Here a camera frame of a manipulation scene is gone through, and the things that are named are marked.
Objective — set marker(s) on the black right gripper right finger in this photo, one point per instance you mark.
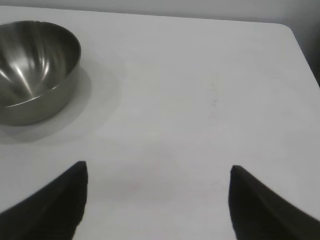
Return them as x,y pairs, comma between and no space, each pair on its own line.
262,212

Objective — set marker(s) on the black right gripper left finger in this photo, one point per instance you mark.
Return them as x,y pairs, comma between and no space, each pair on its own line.
50,207

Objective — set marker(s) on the stainless steel mixing bowl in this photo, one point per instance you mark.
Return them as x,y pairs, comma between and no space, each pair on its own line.
37,75

